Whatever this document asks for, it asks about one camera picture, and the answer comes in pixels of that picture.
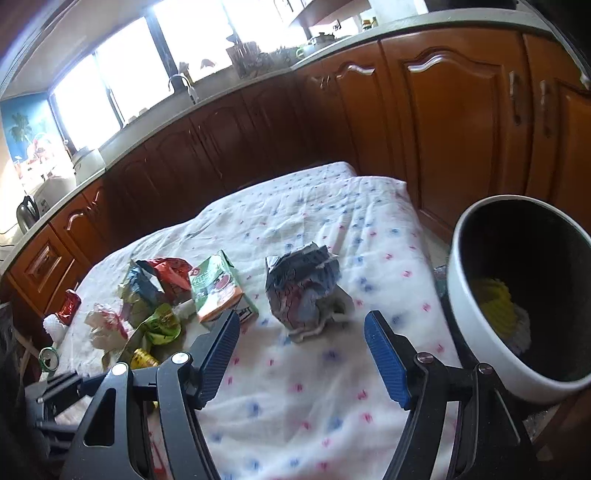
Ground white trash bin black liner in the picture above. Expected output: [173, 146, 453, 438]
[447, 195, 591, 406]

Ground dark electric kettle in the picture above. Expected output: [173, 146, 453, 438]
[16, 195, 40, 232]

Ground white crumpled tissue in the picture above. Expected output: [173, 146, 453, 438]
[505, 307, 536, 356]

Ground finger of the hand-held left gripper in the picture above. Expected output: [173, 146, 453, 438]
[24, 373, 100, 418]

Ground utensil holder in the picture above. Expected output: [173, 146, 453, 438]
[226, 41, 269, 78]

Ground grey kitchen countertop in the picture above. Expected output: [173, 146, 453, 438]
[0, 14, 583, 278]

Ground green tape roll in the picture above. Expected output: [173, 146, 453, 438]
[38, 346, 61, 372]

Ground white red crumpled wrapper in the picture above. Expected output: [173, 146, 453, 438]
[84, 302, 134, 352]

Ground green juice pouch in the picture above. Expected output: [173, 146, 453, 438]
[117, 302, 185, 361]

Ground metal cabinet handle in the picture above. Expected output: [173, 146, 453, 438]
[540, 80, 555, 137]
[510, 71, 525, 125]

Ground yellow ribbed wrapper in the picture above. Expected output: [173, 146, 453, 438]
[471, 277, 518, 335]

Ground blue white carton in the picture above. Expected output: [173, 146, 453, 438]
[264, 242, 356, 343]

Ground white countertop appliance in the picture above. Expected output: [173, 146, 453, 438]
[23, 173, 77, 217]

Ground small yellow wrapper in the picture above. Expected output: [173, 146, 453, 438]
[131, 348, 160, 370]

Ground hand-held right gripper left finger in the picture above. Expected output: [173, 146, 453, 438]
[60, 310, 241, 480]

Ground wooden kitchen cabinets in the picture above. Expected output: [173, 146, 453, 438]
[0, 23, 591, 324]

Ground green juice carton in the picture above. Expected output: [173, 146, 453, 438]
[189, 250, 260, 328]

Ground kitchen window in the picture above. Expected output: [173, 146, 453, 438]
[48, 0, 324, 148]

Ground white patterned cloth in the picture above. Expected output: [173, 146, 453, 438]
[44, 161, 462, 480]

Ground red white drink carton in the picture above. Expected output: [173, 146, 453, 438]
[44, 289, 82, 342]

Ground blue wall poster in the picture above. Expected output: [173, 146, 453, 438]
[0, 92, 63, 162]

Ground blue crumpled packet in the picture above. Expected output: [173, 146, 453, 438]
[117, 263, 167, 319]

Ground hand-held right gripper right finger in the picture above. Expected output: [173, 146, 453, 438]
[364, 310, 539, 480]

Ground metal sink faucet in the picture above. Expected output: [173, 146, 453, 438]
[167, 74, 199, 104]

